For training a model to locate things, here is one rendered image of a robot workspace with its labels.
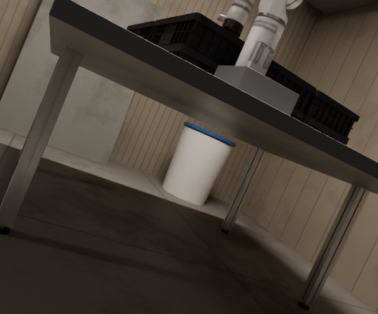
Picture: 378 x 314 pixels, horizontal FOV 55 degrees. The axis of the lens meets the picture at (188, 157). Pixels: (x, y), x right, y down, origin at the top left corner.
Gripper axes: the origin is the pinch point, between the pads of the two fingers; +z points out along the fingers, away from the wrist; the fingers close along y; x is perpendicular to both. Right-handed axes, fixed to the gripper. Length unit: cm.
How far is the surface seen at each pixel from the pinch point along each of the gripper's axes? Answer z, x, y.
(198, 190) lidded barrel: 74, 156, 94
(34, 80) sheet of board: 43, 193, -60
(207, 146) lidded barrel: 35, 155, 84
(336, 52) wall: -100, 176, 179
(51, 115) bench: 42, 1, -45
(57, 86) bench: 32, 1, -47
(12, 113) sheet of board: 73, 187, -66
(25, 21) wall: 2, 229, -84
